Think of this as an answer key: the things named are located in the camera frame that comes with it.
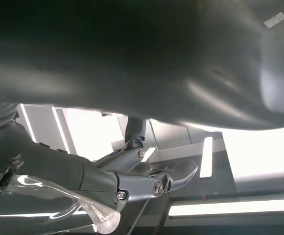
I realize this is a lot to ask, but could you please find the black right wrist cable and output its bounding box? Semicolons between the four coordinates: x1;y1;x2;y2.
0;155;25;208

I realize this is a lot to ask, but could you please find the long ceiling light strip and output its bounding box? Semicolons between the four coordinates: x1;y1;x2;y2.
19;103;38;143
142;147;156;163
168;198;284;217
199;137;213;179
51;106;71;154

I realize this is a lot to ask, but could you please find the white ceiling label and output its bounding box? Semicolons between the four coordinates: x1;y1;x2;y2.
264;12;284;29

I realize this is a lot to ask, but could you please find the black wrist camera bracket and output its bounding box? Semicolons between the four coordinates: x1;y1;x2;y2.
0;174;121;235

